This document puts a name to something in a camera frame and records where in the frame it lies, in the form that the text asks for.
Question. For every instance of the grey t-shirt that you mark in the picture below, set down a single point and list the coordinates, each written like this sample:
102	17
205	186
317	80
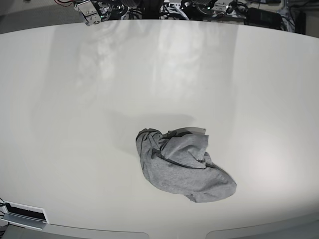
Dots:
177	162

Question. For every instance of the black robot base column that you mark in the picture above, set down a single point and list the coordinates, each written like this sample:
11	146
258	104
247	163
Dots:
151	9

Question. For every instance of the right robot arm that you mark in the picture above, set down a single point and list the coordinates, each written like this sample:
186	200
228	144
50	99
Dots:
97	11

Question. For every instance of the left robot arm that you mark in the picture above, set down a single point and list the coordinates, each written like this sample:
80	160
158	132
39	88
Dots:
209	9

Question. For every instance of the black power adapter box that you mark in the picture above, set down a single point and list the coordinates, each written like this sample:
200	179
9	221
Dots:
263	18

